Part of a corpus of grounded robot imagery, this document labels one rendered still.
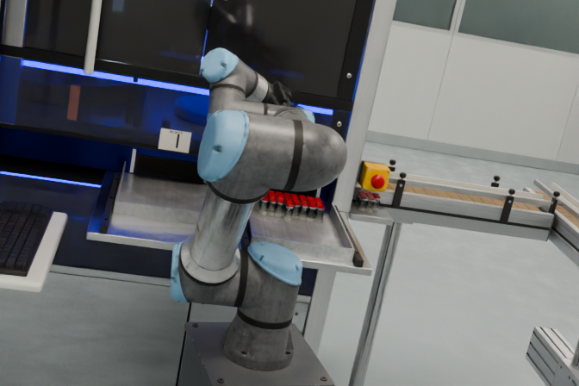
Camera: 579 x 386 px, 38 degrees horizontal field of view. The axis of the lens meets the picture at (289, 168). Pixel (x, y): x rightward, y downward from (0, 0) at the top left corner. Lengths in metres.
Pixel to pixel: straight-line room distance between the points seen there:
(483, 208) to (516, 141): 5.01
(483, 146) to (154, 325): 5.38
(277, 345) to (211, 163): 0.54
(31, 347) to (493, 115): 5.57
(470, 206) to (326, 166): 1.38
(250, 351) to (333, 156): 0.54
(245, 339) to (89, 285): 0.89
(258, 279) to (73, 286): 0.97
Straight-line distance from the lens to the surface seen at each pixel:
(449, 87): 7.35
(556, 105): 7.73
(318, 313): 2.57
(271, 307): 1.68
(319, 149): 1.31
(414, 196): 2.60
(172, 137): 2.34
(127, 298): 2.52
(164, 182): 2.42
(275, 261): 1.65
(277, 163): 1.30
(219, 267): 1.59
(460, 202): 2.65
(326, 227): 2.29
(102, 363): 2.63
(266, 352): 1.71
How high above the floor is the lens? 1.64
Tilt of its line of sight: 16 degrees down
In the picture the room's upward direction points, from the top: 11 degrees clockwise
